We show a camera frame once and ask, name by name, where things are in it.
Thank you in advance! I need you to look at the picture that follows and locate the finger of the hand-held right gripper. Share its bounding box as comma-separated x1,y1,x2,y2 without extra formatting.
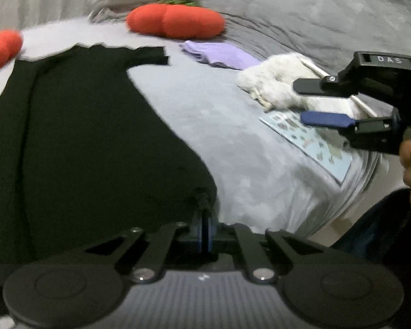
293,75,359,97
299,110,393,135

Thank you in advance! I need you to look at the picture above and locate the grey quilted blanket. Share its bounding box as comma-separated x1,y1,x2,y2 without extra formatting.
188,0,411,86

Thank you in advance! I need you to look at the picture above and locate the grey star-patterned curtain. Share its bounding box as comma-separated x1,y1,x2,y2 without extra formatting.
0,0,103,36

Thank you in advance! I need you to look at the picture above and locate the black knit garment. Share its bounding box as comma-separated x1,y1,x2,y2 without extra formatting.
0,43,217,275

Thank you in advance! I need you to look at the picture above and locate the person's dark clothing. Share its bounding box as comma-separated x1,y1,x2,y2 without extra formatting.
332,187,411,329

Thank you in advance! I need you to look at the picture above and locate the folded purple cloth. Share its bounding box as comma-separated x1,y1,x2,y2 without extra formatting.
180,40,261,71

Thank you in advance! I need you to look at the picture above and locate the white fluffy garment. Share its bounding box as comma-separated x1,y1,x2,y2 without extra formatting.
236,52,364,112

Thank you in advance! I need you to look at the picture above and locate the orange pumpkin cushion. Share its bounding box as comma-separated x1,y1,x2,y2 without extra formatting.
126,3,226,39
0,29,24,75

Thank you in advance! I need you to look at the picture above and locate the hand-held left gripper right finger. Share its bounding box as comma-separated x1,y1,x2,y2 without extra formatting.
203,209,324,283

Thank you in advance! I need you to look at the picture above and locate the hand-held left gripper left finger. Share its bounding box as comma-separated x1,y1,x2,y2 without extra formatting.
80,209,203,283

